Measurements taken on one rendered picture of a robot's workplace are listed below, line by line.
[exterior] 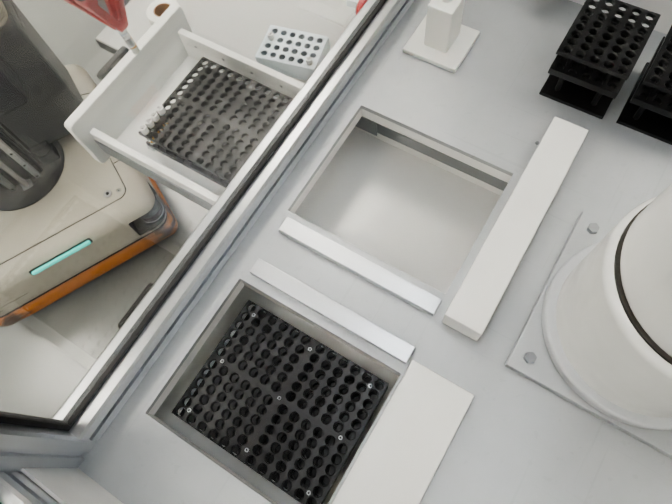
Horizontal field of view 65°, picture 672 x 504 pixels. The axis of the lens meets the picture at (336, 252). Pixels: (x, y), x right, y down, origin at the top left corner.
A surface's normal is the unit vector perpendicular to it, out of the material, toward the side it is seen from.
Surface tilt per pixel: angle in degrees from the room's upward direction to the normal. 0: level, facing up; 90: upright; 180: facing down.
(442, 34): 90
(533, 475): 0
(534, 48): 0
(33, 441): 90
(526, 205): 0
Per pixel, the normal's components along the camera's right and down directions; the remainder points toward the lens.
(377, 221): -0.08, -0.37
